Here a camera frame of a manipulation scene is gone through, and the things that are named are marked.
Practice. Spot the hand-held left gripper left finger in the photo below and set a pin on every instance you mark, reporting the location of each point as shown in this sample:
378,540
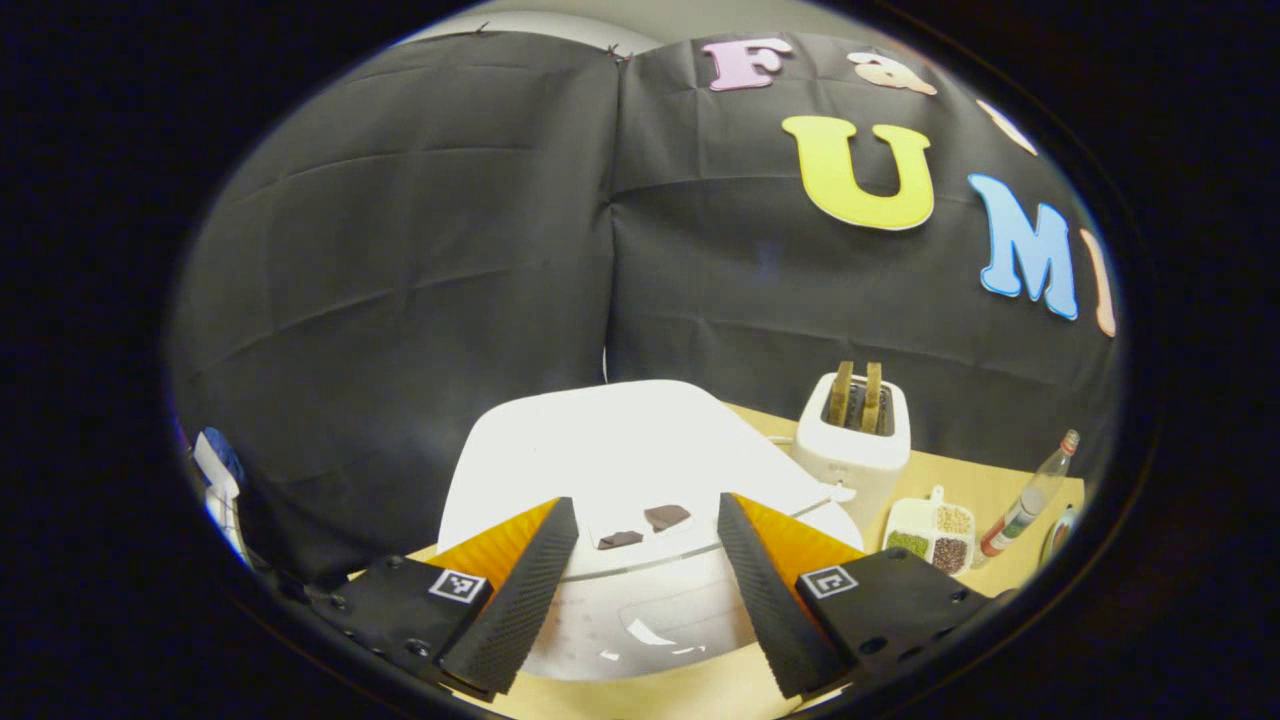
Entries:
520,610

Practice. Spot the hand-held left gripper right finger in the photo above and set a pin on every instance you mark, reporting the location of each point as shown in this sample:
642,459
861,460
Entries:
775,610

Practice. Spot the white rice cooker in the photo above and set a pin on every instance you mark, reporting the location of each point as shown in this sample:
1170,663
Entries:
620,450

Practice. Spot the white sectioned grain tray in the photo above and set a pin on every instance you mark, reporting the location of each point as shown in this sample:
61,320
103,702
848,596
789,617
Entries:
910,518

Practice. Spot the white toaster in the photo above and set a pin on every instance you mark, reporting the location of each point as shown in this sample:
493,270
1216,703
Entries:
860,470

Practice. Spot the brown toast slice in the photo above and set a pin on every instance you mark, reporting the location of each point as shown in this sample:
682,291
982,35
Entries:
840,395
873,398

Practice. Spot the clear plastic bottle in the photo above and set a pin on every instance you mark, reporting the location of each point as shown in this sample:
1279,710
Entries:
1025,505

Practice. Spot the pale green plate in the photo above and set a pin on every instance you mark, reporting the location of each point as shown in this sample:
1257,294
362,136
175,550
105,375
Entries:
1060,535

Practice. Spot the black backdrop cloth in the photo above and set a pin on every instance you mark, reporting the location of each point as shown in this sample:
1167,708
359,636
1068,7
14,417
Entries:
400,300

